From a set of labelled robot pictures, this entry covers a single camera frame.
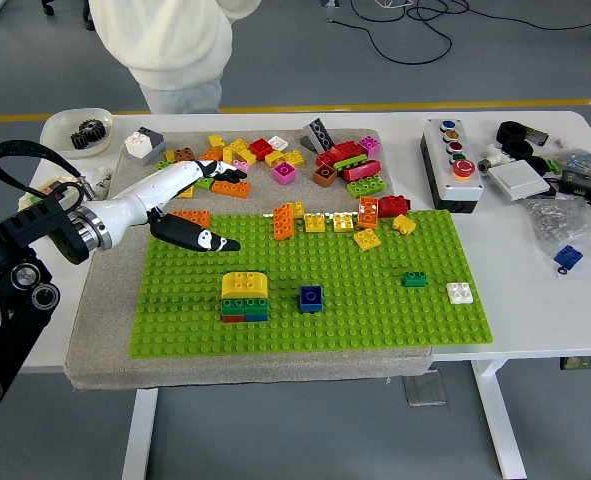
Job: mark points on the green studded baseplate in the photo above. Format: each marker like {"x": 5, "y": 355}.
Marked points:
{"x": 325, "y": 300}

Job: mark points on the black office chair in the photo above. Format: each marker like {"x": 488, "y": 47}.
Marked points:
{"x": 48, "y": 6}

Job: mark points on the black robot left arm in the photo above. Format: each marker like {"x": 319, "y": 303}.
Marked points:
{"x": 30, "y": 225}

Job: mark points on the dark green long brick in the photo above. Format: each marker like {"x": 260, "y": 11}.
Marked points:
{"x": 233, "y": 306}
{"x": 257, "y": 305}

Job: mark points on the person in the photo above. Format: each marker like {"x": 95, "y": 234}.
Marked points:
{"x": 175, "y": 45}

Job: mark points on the white table leg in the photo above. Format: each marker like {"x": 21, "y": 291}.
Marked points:
{"x": 505, "y": 430}
{"x": 140, "y": 435}

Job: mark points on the clear bag of screws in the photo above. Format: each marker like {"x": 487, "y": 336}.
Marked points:
{"x": 570, "y": 220}

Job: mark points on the large red brick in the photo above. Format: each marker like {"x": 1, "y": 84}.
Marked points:
{"x": 342, "y": 150}

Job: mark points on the small green part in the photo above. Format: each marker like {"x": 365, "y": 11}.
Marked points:
{"x": 554, "y": 165}

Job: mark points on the grey patterned sloped brick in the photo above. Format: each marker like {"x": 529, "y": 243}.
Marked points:
{"x": 317, "y": 134}

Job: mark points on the grey-brown mat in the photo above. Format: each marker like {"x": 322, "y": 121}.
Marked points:
{"x": 275, "y": 375}

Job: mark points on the red long brick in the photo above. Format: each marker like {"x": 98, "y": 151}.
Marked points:
{"x": 361, "y": 171}

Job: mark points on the clear bag of parts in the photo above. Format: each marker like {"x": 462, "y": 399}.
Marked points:
{"x": 582, "y": 161}

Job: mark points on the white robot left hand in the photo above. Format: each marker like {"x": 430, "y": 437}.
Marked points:
{"x": 150, "y": 192}

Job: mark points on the table control panel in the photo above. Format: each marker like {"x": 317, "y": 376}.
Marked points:
{"x": 587, "y": 363}

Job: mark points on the lime long brick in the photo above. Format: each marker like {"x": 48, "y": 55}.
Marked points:
{"x": 163, "y": 164}
{"x": 367, "y": 187}

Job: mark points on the black gear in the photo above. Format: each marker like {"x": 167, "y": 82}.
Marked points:
{"x": 80, "y": 141}
{"x": 94, "y": 130}

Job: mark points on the orange long brick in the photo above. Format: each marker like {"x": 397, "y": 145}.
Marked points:
{"x": 368, "y": 212}
{"x": 283, "y": 221}
{"x": 197, "y": 217}
{"x": 232, "y": 190}

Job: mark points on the small dark green brick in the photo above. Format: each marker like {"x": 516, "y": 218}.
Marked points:
{"x": 414, "y": 279}

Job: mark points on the magenta square brick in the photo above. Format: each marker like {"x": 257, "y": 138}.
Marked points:
{"x": 286, "y": 174}

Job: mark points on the pink flat brick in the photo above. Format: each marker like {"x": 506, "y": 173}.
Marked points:
{"x": 243, "y": 165}

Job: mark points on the red flat brick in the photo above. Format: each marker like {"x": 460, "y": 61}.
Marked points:
{"x": 232, "y": 318}

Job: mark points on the white square brick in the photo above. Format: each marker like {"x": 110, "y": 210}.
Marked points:
{"x": 460, "y": 293}
{"x": 137, "y": 142}

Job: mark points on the white switch plate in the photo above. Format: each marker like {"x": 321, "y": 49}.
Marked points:
{"x": 519, "y": 181}

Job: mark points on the white pipe fitting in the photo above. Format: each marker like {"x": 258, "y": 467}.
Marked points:
{"x": 492, "y": 157}

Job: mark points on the yellow square brick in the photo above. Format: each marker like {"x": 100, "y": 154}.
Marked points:
{"x": 366, "y": 240}
{"x": 315, "y": 223}
{"x": 187, "y": 194}
{"x": 344, "y": 222}

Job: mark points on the yellow curved brick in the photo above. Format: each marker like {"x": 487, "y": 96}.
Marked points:
{"x": 244, "y": 284}

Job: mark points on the white bowl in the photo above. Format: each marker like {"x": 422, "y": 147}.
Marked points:
{"x": 57, "y": 132}

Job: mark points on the beige switch box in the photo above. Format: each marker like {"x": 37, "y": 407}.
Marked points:
{"x": 27, "y": 201}

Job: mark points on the white plastic tube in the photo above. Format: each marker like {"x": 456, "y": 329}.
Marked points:
{"x": 106, "y": 175}

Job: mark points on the red square brick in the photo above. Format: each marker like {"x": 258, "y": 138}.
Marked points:
{"x": 260, "y": 149}

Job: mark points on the black power adapter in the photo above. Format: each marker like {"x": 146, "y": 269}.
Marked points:
{"x": 582, "y": 185}

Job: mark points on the blue flat brick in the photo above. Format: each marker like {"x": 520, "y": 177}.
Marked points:
{"x": 256, "y": 317}

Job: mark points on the brown square brick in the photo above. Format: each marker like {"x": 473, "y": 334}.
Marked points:
{"x": 324, "y": 175}

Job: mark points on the small yellow brick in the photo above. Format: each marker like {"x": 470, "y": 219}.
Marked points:
{"x": 297, "y": 210}
{"x": 216, "y": 143}
{"x": 170, "y": 156}
{"x": 404, "y": 224}

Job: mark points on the yellow narrow brick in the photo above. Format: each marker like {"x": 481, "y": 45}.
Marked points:
{"x": 226, "y": 154}

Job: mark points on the grey black block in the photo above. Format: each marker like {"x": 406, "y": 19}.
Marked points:
{"x": 537, "y": 136}

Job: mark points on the blue square brick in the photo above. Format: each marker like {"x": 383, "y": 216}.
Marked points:
{"x": 311, "y": 299}
{"x": 569, "y": 256}

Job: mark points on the grey button control box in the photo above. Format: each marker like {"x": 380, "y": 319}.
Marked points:
{"x": 450, "y": 175}

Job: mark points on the lime flat brick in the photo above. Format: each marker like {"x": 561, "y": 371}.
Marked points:
{"x": 350, "y": 162}

